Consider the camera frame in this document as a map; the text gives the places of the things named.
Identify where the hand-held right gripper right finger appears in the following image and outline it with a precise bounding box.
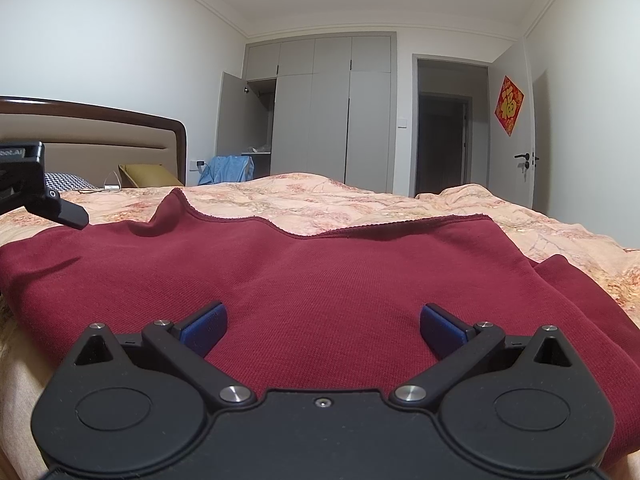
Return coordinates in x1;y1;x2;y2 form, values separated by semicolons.
389;303;582;408

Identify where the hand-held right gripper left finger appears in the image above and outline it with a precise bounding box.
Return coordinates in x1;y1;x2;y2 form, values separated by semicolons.
70;301;258;408

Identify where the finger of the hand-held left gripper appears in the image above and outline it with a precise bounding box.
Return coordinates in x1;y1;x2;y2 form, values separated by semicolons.
22;191;90;231

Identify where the dark red long-sleeve sweater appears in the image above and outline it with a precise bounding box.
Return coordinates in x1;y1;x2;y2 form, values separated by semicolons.
0;188;640;466

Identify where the black white houndstooth pillow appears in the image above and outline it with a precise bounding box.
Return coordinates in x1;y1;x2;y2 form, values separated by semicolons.
44;172;97;192

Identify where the beige padded wooden headboard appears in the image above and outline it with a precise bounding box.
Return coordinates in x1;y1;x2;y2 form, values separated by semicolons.
0;96;188;189

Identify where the olive green pillow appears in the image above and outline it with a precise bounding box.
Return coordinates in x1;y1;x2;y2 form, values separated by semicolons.
118;163;185;189

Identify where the floral quilt bed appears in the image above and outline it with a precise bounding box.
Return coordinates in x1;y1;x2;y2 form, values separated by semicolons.
0;172;640;480

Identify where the blue clothing pile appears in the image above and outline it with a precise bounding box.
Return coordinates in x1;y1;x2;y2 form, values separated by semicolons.
197;155;255;186

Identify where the white room door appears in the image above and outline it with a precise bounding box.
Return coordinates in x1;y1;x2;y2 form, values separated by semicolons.
487;40;537;212

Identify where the open grey wardrobe door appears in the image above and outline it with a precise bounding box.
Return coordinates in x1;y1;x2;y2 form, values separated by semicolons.
216;71;247;162

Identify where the red diamond door decoration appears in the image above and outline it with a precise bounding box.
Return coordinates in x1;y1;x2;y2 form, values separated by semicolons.
494;76;525;138

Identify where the grey built-in wardrobe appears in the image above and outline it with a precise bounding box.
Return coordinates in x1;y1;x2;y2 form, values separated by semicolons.
216;31;399;196

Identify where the white charger with cable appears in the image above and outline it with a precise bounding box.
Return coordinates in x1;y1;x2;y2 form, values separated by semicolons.
79;170;124;195

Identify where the grey door frame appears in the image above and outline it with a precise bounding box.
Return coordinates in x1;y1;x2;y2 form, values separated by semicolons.
411;53;494;199

